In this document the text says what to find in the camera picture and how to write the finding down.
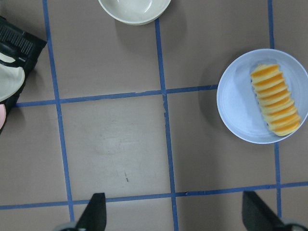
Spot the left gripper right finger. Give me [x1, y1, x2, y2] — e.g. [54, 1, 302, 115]
[242, 191, 293, 231]

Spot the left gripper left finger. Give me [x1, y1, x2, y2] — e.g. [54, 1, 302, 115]
[75, 193, 106, 231]

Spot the blue plate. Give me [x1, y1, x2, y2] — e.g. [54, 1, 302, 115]
[217, 49, 308, 144]

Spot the pink plate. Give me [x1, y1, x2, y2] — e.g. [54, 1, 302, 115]
[0, 104, 6, 129]

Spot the cream plate in rack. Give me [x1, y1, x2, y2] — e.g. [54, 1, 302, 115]
[0, 63, 25, 102]

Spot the black plate rack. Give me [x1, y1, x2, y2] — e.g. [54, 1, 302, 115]
[0, 17, 47, 130]

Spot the cream bowl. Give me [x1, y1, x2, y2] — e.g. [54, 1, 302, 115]
[99, 0, 171, 26]

